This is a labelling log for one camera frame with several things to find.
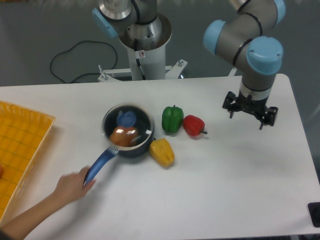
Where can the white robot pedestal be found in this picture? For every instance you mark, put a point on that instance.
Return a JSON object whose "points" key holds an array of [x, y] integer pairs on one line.
{"points": [[146, 51]]}

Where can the red bell pepper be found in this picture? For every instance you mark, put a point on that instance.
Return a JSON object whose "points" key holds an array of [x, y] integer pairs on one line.
{"points": [[194, 126]]}

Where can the person's hand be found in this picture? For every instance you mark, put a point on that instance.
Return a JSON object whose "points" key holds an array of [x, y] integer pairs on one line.
{"points": [[72, 187]]}

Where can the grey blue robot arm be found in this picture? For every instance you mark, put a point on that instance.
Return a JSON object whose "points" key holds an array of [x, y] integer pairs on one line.
{"points": [[242, 43]]}

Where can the yellow wicker basket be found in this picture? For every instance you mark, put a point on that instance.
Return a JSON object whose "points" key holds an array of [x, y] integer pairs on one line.
{"points": [[22, 133]]}

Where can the glass pot lid blue knob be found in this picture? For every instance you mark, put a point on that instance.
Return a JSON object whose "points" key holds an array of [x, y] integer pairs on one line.
{"points": [[130, 114]]}

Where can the green bell pepper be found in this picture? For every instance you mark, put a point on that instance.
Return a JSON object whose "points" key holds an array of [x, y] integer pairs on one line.
{"points": [[172, 118]]}

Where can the orange bread roll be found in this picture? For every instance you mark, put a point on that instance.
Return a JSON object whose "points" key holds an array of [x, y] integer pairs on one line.
{"points": [[124, 136]]}

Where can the black corner device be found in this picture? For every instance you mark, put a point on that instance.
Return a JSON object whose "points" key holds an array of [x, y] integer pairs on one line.
{"points": [[314, 211]]}

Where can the yellow bell pepper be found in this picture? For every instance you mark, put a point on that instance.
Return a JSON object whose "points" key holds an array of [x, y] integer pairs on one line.
{"points": [[161, 151]]}

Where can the dark pot blue handle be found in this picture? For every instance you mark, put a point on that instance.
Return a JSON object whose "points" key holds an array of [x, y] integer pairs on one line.
{"points": [[107, 155]]}

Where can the person's forearm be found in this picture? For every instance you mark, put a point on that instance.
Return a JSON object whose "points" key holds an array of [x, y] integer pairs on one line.
{"points": [[22, 225]]}

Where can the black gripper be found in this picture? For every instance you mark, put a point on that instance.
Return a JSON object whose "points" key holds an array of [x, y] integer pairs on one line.
{"points": [[257, 108]]}

